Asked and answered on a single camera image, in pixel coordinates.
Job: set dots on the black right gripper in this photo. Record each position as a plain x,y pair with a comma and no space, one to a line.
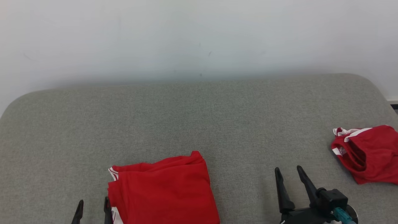
304,217

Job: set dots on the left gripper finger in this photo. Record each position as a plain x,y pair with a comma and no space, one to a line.
78,214
108,214

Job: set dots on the red jersey white sleeves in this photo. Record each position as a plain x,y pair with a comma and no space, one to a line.
164,193

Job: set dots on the red shorts white stripe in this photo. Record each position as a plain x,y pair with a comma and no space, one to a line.
376,161

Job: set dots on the white skirting board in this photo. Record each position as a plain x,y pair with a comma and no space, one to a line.
392,100

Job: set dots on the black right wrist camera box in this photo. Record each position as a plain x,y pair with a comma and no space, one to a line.
331,199

